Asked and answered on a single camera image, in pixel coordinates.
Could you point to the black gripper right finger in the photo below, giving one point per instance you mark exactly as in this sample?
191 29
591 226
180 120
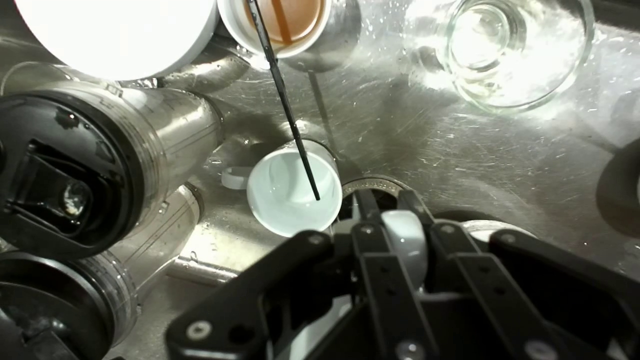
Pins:
506 286

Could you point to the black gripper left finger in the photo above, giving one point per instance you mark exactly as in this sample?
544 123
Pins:
387 307

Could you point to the white bowl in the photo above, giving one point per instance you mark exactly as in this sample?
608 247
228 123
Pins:
496 229

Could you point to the stainless steel sink basin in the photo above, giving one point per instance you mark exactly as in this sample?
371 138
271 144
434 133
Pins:
466 153

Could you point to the small white cup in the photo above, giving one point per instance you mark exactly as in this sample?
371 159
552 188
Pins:
286 201

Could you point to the clear drinking glass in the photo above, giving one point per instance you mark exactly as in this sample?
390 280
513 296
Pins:
521 46

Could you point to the white cup brown liquid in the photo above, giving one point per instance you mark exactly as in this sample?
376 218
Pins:
286 21

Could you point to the white dish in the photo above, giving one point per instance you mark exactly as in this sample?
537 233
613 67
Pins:
113 33

